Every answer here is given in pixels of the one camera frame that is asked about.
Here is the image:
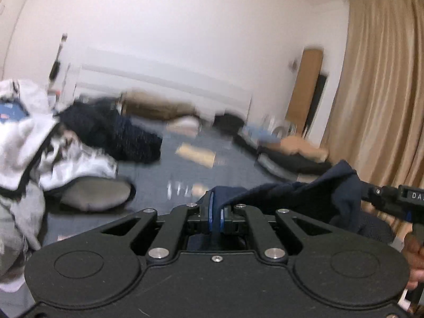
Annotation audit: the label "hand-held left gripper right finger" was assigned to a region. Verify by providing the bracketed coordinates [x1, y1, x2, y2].
[220, 204, 335, 264]

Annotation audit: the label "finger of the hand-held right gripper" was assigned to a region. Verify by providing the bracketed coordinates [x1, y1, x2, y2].
[361, 180, 401, 213]

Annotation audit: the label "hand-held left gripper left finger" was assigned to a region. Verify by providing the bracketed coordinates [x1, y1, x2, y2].
[99, 190, 217, 263]

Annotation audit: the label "navy blue shirt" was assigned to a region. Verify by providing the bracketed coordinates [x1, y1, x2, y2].
[189, 160, 396, 252]

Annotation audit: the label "person's right hand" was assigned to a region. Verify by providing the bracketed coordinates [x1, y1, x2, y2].
[402, 231, 424, 291]

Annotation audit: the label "grey-blue printed quilt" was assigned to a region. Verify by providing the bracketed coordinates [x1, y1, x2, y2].
[43, 127, 332, 249]

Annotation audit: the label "black folded pants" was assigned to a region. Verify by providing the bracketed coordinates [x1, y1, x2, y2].
[256, 146, 332, 175]

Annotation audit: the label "white folded cloth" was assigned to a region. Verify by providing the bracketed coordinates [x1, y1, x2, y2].
[167, 116, 200, 137]

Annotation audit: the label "blue folded shirt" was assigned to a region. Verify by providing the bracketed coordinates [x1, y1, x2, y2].
[247, 124, 282, 143]

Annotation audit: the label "tan garment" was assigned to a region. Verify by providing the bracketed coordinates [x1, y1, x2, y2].
[280, 136, 329, 160]

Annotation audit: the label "beige curtain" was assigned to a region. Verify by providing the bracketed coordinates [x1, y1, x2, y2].
[320, 0, 424, 239]

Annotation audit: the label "black panel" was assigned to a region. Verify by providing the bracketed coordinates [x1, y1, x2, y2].
[310, 73, 329, 135]

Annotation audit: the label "olive brown folded blanket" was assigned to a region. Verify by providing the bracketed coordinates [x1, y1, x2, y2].
[121, 89, 199, 121]

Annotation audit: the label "black dotted garment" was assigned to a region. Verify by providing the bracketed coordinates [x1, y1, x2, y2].
[58, 98, 163, 164]

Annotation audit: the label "brown cardboard board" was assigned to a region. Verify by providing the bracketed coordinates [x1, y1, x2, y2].
[285, 48, 324, 134]

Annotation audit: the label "white headboard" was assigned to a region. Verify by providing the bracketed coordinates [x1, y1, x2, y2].
[74, 48, 252, 123]

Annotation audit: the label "grey garment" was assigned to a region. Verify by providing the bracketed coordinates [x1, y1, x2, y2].
[0, 182, 49, 293]

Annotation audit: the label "white fleece black-trimmed jacket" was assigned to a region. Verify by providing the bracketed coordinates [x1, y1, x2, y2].
[0, 79, 136, 213]

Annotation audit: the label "blue printed cloth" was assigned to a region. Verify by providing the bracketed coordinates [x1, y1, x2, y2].
[0, 101, 31, 128]

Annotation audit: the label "black wall-hung device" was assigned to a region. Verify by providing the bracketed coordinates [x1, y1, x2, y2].
[48, 33, 68, 84]

